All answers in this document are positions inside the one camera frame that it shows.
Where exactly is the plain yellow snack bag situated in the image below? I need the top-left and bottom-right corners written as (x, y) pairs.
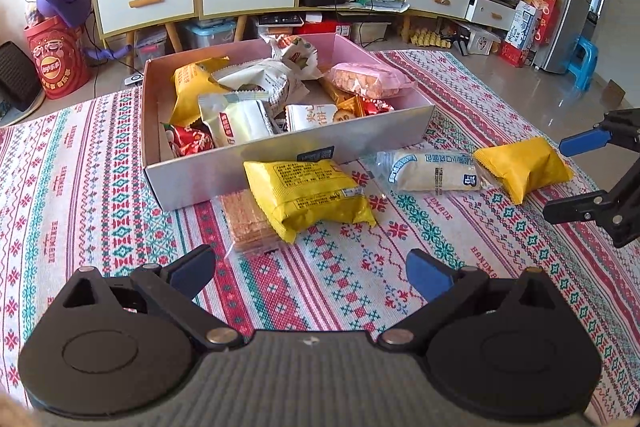
top-left (473, 138), bottom-right (573, 205)

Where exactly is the white blue rice cake packet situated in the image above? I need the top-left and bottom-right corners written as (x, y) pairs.
top-left (375, 150), bottom-right (483, 194)

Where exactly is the yellow printed snack packet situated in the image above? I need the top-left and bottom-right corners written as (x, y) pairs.
top-left (243, 159), bottom-right (376, 244)

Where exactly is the red white candy packet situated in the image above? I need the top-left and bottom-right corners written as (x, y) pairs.
top-left (163, 120), bottom-right (215, 158)

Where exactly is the orange-yellow egg yolk snack bag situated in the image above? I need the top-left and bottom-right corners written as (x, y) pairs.
top-left (169, 56), bottom-right (230, 127)

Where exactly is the gold foil snack bar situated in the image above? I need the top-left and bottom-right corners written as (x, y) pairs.
top-left (319, 77), bottom-right (363, 117)

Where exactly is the pink cracker packet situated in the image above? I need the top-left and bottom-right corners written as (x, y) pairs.
top-left (326, 63), bottom-right (414, 100)

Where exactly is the white striped snack packet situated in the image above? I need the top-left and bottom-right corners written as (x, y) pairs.
top-left (213, 58), bottom-right (310, 116)

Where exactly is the small red foil candy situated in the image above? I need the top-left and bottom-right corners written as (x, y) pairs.
top-left (357, 96), bottom-right (394, 117)

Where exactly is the white orange lotus snack packet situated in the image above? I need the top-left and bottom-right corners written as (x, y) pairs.
top-left (285, 104), bottom-right (356, 132)

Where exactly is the white nut packet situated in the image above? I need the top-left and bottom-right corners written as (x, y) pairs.
top-left (262, 35), bottom-right (322, 81)

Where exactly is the blue plastic stool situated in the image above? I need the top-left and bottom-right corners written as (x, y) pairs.
top-left (567, 36), bottom-right (599, 92)

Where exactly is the clear wafer biscuit packet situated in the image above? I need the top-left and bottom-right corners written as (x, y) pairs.
top-left (218, 190), bottom-right (281, 257)

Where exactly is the patterned woven floor mat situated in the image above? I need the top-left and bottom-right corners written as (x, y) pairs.
top-left (0, 48), bottom-right (640, 425)

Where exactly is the white power strip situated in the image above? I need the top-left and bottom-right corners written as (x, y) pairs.
top-left (124, 74), bottom-right (143, 86)

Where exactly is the low white drawer cabinet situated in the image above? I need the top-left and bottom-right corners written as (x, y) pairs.
top-left (399, 0), bottom-right (515, 43)

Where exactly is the red snack bucket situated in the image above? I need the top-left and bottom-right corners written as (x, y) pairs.
top-left (25, 16), bottom-right (90, 100)

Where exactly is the black ribbed heater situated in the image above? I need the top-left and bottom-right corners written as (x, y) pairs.
top-left (0, 41), bottom-right (41, 112)

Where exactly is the clear blue lid storage bin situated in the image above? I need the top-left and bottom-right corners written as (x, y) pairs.
top-left (182, 18), bottom-right (236, 49)

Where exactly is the red storage box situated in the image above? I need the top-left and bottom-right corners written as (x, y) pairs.
top-left (294, 20), bottom-right (350, 37)

